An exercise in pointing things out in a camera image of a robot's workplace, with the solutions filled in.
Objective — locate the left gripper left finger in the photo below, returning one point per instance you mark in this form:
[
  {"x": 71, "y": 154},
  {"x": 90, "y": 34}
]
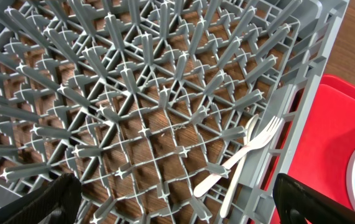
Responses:
[{"x": 56, "y": 202}]

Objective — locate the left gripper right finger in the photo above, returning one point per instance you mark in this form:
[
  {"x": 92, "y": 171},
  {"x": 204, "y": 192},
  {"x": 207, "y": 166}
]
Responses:
[{"x": 298, "y": 203}]

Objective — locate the white plastic fork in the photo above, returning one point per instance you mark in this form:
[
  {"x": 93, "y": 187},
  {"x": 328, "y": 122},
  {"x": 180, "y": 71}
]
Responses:
[{"x": 261, "y": 140}]

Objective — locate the white plastic spoon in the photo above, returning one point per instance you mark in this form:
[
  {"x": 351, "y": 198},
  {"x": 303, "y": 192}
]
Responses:
[{"x": 224, "y": 210}]

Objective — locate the grey dishwasher rack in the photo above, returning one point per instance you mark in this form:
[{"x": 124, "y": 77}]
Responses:
[{"x": 143, "y": 100}]

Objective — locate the red plastic tray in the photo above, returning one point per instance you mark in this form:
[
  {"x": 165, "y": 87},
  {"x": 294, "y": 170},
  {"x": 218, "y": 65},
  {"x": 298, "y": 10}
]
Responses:
[{"x": 327, "y": 142}]

